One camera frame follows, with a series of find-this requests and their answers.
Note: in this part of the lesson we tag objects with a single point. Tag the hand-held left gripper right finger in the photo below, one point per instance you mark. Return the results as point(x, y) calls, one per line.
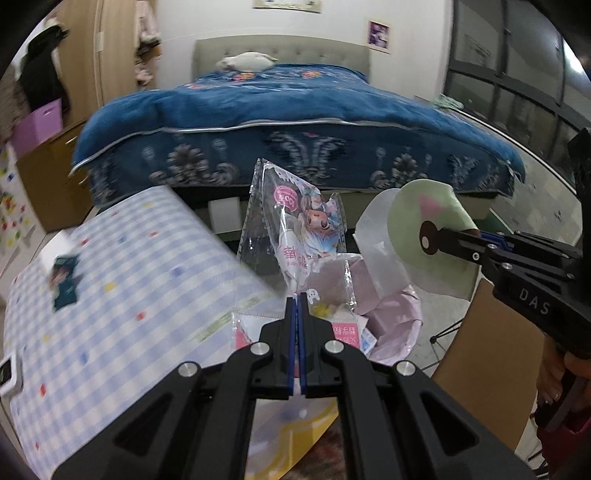
point(302, 360)

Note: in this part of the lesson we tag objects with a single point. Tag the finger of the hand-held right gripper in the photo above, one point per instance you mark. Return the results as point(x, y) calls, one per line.
point(531, 244)
point(461, 244)

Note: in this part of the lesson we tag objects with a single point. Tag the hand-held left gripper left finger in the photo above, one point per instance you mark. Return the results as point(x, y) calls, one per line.
point(290, 360)

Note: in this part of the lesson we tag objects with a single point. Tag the light green packet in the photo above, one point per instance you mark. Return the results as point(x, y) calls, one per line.
point(429, 212)

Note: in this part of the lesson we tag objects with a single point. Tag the white translucent plastic sheet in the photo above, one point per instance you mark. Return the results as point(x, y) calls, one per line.
point(376, 235)

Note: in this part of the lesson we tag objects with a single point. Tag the pink trash bag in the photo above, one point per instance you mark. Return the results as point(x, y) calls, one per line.
point(392, 318)

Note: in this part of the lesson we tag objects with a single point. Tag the clear wrapper pink print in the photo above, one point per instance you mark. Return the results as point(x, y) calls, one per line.
point(295, 217)

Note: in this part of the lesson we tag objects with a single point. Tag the person's right hand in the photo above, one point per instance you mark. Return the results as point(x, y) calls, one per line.
point(551, 378)

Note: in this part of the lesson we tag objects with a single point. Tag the yellow wrapper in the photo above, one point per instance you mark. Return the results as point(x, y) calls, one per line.
point(325, 309)

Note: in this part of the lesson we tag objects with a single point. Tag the brown cardboard box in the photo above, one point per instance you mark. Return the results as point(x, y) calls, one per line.
point(489, 360)

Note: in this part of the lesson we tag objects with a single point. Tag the black stand leg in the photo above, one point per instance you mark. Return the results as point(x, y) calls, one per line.
point(445, 333)

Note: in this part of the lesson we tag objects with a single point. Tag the light green cloth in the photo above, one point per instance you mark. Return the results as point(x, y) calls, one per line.
point(448, 102)

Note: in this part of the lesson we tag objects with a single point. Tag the white box under bed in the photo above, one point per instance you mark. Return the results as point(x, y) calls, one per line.
point(224, 214)

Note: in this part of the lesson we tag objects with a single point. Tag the blue checkered tablecloth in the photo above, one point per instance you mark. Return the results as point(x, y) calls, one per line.
point(138, 286)

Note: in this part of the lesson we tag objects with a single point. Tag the dark framed window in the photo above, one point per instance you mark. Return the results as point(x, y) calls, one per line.
point(508, 74)

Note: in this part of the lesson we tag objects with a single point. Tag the framed purple picture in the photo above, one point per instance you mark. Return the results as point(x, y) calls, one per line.
point(378, 34)

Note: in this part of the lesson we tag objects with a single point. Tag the blue patterned blanket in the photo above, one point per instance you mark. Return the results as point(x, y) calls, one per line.
point(277, 101)

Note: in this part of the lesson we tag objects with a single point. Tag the dark blue printed packet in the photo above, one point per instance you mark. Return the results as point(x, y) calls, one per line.
point(64, 281)

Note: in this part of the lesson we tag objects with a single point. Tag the grey upholstered bed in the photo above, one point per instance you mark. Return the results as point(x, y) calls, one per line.
point(286, 48)

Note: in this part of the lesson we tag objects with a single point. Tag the white device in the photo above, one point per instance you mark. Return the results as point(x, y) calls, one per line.
point(9, 374)

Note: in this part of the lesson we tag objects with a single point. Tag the wooden dresser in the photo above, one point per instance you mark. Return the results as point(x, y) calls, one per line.
point(55, 180)

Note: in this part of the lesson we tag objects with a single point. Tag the colourful sticker chart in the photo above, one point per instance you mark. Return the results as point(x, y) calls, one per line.
point(14, 217)

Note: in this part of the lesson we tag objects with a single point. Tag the pink storage box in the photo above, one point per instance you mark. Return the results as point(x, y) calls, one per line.
point(39, 124)

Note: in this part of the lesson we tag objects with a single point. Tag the pink hanging clothes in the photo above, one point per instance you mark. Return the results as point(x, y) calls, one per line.
point(147, 46)

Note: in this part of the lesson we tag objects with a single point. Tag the wooden wardrobe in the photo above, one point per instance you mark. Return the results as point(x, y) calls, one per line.
point(111, 46)

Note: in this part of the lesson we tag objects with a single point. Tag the black hanging clothing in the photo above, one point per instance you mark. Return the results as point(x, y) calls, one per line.
point(44, 74)

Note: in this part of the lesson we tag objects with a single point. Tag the wall poster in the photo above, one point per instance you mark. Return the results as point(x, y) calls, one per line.
point(286, 4)

